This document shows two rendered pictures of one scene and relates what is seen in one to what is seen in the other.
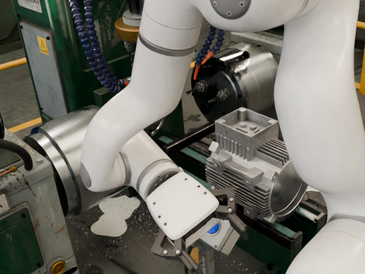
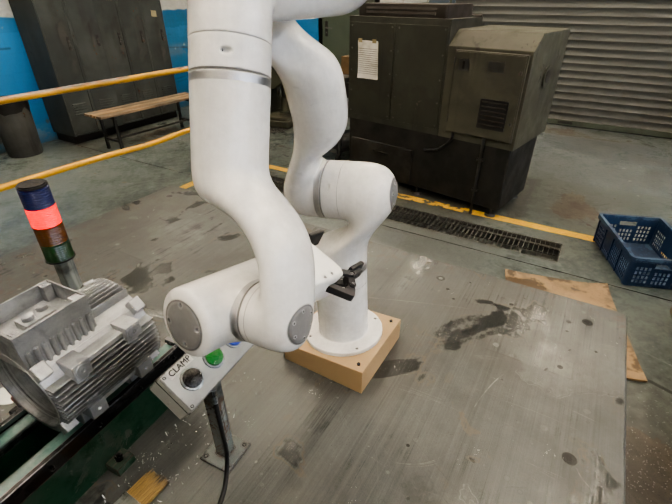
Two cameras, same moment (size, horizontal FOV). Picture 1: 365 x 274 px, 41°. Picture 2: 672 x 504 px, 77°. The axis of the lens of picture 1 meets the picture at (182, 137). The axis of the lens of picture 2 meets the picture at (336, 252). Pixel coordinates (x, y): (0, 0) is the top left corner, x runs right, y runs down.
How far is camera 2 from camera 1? 0.99 m
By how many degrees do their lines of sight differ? 93
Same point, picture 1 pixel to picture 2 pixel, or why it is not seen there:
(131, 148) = (248, 275)
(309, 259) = (373, 173)
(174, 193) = not seen: hidden behind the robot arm
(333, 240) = (353, 166)
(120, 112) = (276, 198)
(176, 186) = not seen: hidden behind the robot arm
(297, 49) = (304, 42)
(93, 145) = (307, 254)
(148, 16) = (261, 38)
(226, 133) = (42, 334)
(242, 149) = (78, 326)
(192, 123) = not seen: outside the picture
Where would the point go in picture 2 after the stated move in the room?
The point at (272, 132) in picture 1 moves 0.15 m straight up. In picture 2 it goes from (59, 293) to (26, 215)
